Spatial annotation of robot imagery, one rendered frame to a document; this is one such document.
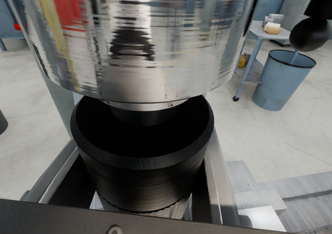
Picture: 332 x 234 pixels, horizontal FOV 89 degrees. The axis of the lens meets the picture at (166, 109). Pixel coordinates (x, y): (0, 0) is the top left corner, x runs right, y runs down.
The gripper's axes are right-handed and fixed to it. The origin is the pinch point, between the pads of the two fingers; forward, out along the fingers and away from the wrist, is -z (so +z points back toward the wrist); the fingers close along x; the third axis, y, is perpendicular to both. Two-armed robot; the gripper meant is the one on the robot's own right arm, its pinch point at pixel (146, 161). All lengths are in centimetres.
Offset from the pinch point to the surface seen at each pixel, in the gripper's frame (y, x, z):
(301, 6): 32, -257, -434
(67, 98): 21.8, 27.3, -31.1
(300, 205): 32.2, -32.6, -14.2
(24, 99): 122, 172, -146
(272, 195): 21.3, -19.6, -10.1
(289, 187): 32.2, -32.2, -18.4
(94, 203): 39.1, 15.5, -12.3
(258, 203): 21.3, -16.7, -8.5
